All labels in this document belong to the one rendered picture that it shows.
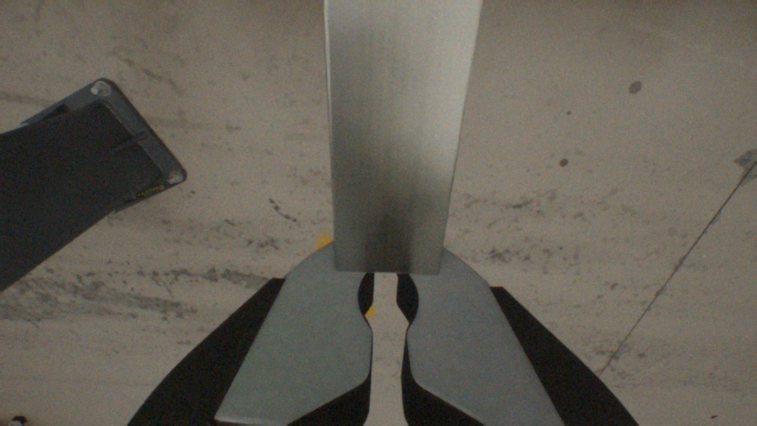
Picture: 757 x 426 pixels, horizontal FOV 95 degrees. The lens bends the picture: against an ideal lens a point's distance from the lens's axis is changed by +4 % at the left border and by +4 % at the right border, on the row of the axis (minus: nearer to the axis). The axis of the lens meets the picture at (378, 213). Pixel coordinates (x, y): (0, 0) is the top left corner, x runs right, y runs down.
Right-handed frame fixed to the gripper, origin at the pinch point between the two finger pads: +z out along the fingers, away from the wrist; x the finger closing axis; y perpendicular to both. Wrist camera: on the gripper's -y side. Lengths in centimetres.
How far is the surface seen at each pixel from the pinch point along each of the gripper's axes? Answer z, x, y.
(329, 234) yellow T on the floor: 85, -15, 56
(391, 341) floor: 87, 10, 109
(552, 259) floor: 85, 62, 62
